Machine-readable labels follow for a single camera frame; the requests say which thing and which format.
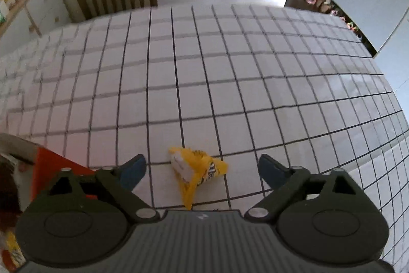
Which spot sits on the checked tablecloth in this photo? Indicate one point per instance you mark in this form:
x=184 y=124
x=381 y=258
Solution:
x=223 y=84

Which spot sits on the small yellow snack packet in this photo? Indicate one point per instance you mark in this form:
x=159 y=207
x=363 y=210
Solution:
x=198 y=164

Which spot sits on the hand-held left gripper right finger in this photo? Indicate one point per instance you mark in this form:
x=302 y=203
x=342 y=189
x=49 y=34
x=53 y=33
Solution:
x=271 y=170

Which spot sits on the wooden sideboard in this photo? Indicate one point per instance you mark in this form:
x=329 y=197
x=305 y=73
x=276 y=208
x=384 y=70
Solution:
x=48 y=1

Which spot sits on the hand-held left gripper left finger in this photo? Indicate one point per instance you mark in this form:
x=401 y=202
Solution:
x=132 y=171

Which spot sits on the red cardboard box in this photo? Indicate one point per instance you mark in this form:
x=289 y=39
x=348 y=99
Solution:
x=48 y=164

